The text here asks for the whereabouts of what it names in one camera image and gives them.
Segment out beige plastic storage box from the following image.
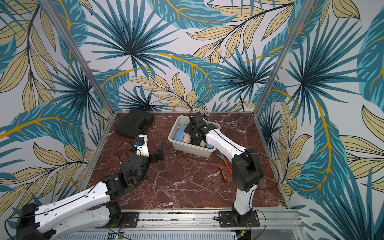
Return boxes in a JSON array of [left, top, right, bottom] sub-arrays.
[[168, 116, 217, 158]]

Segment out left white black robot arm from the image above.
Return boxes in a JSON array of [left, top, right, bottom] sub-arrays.
[[16, 143, 164, 240]]

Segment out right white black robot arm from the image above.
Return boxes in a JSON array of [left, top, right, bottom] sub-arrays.
[[185, 113, 264, 224]]

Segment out black plastic tool case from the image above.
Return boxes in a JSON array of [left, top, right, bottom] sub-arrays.
[[115, 109, 155, 140]]

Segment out green circuit board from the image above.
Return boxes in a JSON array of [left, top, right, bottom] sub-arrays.
[[107, 232, 125, 240]]

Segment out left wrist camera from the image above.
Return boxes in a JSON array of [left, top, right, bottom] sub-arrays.
[[134, 135, 150, 157]]

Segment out orange handled pliers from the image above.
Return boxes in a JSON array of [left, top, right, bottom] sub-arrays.
[[216, 152, 232, 183]]

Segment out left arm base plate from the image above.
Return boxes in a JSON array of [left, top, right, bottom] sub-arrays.
[[118, 212, 139, 229]]

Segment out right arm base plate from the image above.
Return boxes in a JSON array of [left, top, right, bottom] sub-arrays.
[[217, 211, 261, 228]]

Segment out aluminium front rail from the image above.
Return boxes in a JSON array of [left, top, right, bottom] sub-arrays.
[[53, 209, 307, 240]]

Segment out left aluminium corner post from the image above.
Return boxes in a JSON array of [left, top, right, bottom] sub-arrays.
[[40, 0, 115, 115]]

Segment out aluminium corner post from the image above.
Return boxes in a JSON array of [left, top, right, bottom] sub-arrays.
[[253, 1, 314, 118], [40, 0, 115, 115]]

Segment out right aluminium corner post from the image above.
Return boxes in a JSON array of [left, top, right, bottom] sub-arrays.
[[253, 1, 314, 118]]

